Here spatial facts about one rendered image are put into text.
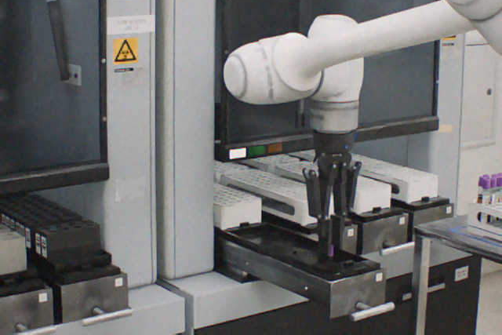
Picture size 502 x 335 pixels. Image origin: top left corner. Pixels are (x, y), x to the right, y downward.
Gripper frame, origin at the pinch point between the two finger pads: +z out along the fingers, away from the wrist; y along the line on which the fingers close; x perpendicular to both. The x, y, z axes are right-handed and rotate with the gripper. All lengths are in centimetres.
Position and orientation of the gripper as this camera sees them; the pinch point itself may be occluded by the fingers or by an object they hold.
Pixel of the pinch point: (330, 234)
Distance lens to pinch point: 202.6
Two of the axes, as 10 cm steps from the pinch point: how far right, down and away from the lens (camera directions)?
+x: 6.0, 1.7, -7.8
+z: -0.1, 9.8, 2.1
